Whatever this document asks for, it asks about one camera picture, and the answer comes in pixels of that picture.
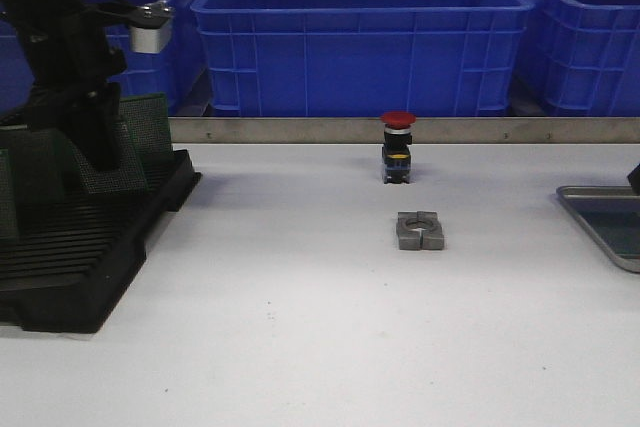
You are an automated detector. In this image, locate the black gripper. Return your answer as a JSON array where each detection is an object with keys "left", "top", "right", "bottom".
[{"left": 1, "top": 0, "right": 128, "bottom": 171}]

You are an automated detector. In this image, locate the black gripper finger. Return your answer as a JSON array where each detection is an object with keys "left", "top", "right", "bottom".
[{"left": 627, "top": 164, "right": 640, "bottom": 196}]

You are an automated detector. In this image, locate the green perforated board front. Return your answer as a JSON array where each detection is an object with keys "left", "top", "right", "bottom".
[{"left": 576, "top": 211, "right": 639, "bottom": 260}]

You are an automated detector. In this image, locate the green perforated board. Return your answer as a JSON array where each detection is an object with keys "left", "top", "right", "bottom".
[
  {"left": 119, "top": 93, "right": 174, "bottom": 166},
  {"left": 71, "top": 116, "right": 148, "bottom": 195},
  {"left": 576, "top": 211, "right": 639, "bottom": 260}
]

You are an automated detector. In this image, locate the silver metal tray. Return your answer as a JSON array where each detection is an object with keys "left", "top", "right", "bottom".
[{"left": 556, "top": 186, "right": 639, "bottom": 274}]

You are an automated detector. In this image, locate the green board left middle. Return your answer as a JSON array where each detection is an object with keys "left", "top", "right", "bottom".
[{"left": 1, "top": 126, "right": 65, "bottom": 204}]

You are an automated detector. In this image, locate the green board far left edge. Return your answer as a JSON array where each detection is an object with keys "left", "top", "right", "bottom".
[{"left": 0, "top": 149, "right": 19, "bottom": 241}]

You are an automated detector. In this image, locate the black slotted board rack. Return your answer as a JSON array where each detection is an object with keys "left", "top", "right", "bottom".
[{"left": 1, "top": 150, "right": 201, "bottom": 334}]

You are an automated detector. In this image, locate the blue left plastic crate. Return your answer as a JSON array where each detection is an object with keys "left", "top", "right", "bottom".
[{"left": 0, "top": 0, "right": 215, "bottom": 117}]

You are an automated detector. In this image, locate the blue plastic crate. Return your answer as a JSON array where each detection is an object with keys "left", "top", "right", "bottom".
[
  {"left": 515, "top": 0, "right": 639, "bottom": 117},
  {"left": 191, "top": 0, "right": 532, "bottom": 118},
  {"left": 0, "top": 0, "right": 215, "bottom": 117}
]

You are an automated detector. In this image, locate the blue right plastic crate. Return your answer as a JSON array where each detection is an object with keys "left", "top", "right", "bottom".
[{"left": 515, "top": 0, "right": 639, "bottom": 117}]

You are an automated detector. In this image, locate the grey metal clamp block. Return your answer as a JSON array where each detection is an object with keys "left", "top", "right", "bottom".
[{"left": 396, "top": 211, "right": 445, "bottom": 251}]

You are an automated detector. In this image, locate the red emergency stop button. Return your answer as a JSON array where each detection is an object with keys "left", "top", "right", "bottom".
[{"left": 380, "top": 111, "right": 417, "bottom": 184}]

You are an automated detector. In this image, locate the blue centre plastic crate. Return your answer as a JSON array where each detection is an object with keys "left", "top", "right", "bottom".
[{"left": 191, "top": 0, "right": 532, "bottom": 118}]

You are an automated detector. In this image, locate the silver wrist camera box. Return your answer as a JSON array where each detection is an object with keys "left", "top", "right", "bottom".
[{"left": 129, "top": 2, "right": 174, "bottom": 54}]

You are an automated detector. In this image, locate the steel table edge rail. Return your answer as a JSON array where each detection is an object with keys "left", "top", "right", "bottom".
[{"left": 169, "top": 117, "right": 639, "bottom": 144}]

